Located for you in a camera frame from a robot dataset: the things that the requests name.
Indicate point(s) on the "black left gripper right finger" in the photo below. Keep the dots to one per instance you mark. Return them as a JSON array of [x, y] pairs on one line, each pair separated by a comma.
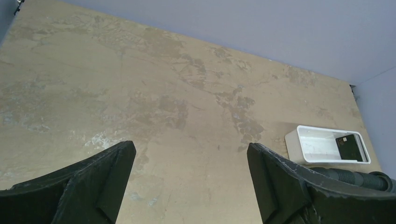
[[288, 193]]

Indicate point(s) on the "white plastic tray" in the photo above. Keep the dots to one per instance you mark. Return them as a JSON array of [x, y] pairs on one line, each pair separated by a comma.
[[314, 145]]

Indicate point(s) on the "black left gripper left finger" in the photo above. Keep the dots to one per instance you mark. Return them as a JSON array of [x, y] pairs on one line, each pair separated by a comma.
[[87, 192]]

